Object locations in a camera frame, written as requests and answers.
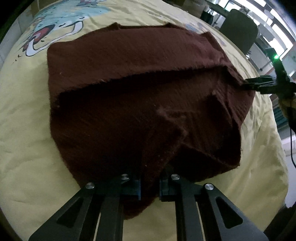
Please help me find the maroon knit sweater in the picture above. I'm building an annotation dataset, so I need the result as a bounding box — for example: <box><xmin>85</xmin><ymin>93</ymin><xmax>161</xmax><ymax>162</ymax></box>
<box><xmin>47</xmin><ymin>23</ymin><xmax>255</xmax><ymax>219</ymax></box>

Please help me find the black office chair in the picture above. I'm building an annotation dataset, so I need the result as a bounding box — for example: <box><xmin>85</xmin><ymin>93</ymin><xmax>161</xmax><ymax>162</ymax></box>
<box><xmin>219</xmin><ymin>9</ymin><xmax>258</xmax><ymax>54</ymax></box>

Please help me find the yellow dinosaur bed sheet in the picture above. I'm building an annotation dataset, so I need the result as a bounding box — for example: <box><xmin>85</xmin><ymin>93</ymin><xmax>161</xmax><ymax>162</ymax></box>
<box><xmin>1</xmin><ymin>1</ymin><xmax>288</xmax><ymax>240</ymax></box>

